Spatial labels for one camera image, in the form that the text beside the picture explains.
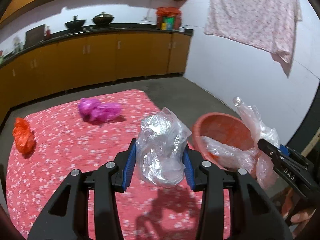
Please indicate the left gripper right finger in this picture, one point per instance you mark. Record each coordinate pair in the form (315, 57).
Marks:
(253, 215)

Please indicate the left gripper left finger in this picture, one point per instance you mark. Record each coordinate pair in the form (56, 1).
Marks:
(65, 216)

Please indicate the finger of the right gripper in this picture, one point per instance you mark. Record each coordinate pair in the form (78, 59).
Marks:
(272, 151)
(292, 152)

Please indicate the white plastic bag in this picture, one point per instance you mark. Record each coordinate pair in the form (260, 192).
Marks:
(251, 117)

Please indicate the small orange plastic bag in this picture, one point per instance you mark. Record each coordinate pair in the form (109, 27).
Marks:
(23, 137)

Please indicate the magenta plastic bag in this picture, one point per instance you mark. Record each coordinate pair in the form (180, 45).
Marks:
(94, 111)

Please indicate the small clear plastic bag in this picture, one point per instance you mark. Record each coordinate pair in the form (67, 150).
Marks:
(159, 149)

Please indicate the clear bubble wrap sheet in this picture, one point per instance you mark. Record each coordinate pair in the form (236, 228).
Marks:
(229, 156)

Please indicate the brown kitchen cabinet row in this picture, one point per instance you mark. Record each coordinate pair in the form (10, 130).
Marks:
(94, 56)

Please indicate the person's hand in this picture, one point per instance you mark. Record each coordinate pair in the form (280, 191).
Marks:
(301, 218)

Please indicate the orange plastic basket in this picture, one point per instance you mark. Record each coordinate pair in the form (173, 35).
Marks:
(224, 128)

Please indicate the red floral tablecloth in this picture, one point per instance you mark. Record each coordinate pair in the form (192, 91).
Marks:
(65, 142)

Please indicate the pink floral hanging cloth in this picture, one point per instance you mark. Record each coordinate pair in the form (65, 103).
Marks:
(269, 25)

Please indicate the red bag of groceries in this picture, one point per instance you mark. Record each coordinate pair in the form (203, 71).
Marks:
(168, 18)

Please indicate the clear jar on counter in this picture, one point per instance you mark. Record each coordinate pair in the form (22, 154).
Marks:
(17, 45)

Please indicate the small red bottle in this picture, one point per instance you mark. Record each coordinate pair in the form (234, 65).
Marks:
(47, 34)

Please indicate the dark cutting board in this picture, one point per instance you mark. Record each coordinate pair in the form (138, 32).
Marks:
(34, 36)

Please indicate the black wok left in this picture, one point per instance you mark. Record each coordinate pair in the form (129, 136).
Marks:
(75, 25)

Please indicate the black wok with lid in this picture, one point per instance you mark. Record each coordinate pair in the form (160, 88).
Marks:
(102, 20)

